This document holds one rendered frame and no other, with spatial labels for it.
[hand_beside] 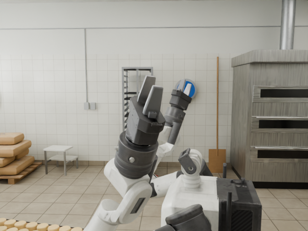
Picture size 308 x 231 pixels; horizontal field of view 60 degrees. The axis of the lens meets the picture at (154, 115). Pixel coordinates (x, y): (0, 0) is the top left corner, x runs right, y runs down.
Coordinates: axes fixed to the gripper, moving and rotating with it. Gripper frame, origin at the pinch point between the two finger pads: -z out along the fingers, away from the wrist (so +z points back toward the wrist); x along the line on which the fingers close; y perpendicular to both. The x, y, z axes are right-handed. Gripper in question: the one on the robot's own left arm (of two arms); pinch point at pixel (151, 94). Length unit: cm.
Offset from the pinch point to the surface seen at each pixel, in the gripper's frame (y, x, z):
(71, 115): 10, 411, 235
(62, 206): 0, 214, 259
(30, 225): -24, 47, 92
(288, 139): 300, 207, 131
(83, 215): 23, 184, 244
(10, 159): -81, 339, 286
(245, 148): 248, 221, 162
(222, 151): 263, 281, 211
